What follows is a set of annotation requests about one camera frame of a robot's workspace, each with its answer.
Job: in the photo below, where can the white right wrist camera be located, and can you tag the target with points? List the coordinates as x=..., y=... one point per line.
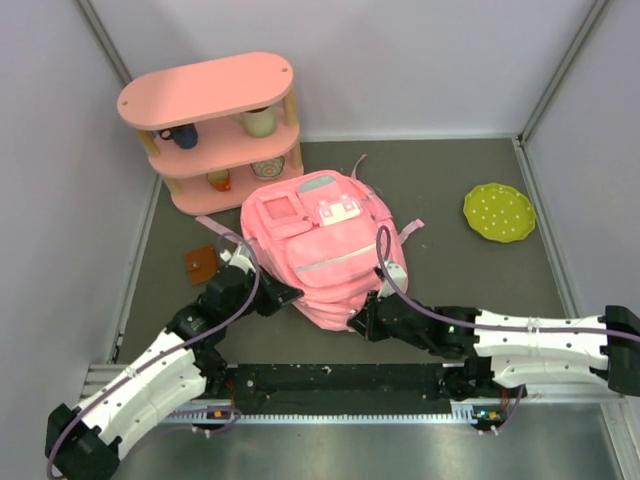
x=394, y=279

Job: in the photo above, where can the grey slotted cable duct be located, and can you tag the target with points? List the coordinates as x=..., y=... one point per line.
x=456, y=413

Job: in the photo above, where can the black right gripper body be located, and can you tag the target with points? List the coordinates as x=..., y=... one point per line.
x=381, y=330

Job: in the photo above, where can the brown leather wallet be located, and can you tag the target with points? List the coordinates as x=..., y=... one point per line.
x=201, y=264

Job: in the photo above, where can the patterned ceramic bowl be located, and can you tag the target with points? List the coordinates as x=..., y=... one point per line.
x=268, y=169

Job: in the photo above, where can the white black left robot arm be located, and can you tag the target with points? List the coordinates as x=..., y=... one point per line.
x=88, y=441

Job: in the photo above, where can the orange cup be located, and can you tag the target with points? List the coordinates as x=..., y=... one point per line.
x=220, y=180

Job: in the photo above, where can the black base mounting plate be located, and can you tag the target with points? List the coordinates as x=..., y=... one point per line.
x=353, y=388

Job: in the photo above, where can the pink student backpack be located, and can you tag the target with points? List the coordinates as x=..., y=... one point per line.
x=319, y=232

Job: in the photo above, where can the dark blue mug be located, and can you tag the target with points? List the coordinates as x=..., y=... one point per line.
x=184, y=136

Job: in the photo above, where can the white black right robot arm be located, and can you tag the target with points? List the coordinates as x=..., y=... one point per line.
x=510, y=351

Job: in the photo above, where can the pale green mug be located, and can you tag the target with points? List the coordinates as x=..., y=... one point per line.
x=258, y=123

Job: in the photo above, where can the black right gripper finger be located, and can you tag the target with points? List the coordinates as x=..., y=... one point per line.
x=361, y=324
x=372, y=303

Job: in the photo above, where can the green polka dot plate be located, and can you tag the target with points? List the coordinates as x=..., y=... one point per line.
x=499, y=213

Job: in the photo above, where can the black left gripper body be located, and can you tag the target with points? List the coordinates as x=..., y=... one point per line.
x=247, y=286

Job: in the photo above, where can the pink three-tier wooden shelf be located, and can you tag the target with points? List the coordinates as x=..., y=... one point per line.
x=207, y=94

